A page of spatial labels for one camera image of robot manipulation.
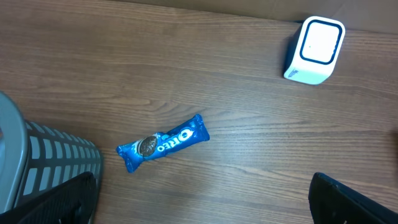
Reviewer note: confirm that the grey plastic mesh basket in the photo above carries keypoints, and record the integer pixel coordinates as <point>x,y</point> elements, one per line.
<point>36,158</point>

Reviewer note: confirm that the white barcode scanner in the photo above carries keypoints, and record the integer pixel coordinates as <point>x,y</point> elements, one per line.
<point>313,51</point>

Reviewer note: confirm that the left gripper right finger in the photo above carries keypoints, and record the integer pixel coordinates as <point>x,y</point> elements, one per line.
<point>331,201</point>

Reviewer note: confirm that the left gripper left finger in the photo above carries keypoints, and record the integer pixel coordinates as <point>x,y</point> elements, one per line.
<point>73,201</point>

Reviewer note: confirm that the blue oreo packet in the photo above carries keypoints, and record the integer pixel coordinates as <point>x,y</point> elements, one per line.
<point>161,144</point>

